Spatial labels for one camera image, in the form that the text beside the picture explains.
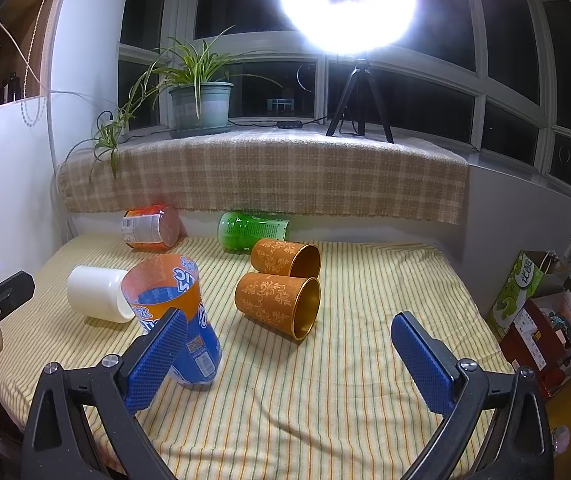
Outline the blue orange paper cup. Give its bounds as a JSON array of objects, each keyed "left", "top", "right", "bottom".
[{"left": 120, "top": 252, "right": 222, "bottom": 387}]

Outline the near orange patterned cup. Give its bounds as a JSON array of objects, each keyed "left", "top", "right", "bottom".
[{"left": 234, "top": 273, "right": 321, "bottom": 341}]

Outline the orange patterned cup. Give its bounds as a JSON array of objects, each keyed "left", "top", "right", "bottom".
[
  {"left": 234, "top": 273, "right": 321, "bottom": 341},
  {"left": 250, "top": 238, "right": 321, "bottom": 278}
]

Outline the far orange patterned cup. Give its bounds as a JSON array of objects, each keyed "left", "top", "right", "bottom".
[{"left": 250, "top": 238, "right": 321, "bottom": 278}]

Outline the red cardboard box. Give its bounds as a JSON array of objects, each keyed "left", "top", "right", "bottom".
[{"left": 499, "top": 290, "right": 571, "bottom": 400}]

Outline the green white paper bag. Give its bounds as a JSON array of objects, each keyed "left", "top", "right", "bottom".
[{"left": 485, "top": 250, "right": 567, "bottom": 341}]

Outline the striped yellow table cloth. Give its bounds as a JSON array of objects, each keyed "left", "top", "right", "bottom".
[{"left": 0, "top": 235, "right": 512, "bottom": 479}]

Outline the orange labelled clear jar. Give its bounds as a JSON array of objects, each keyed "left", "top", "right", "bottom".
[{"left": 120, "top": 205, "right": 182, "bottom": 252}]

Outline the green plastic bottle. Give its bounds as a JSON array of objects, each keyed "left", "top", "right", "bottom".
[{"left": 217, "top": 211, "right": 290, "bottom": 254}]

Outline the beige plaid cloth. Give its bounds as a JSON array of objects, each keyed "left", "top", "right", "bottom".
[{"left": 58, "top": 130, "right": 469, "bottom": 224}]

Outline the spider plant in grey pot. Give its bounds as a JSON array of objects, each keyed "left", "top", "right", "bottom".
[{"left": 64, "top": 25, "right": 282, "bottom": 179}]

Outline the ring light on tripod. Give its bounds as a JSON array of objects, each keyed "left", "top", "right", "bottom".
[{"left": 280, "top": 0, "right": 418, "bottom": 143}]

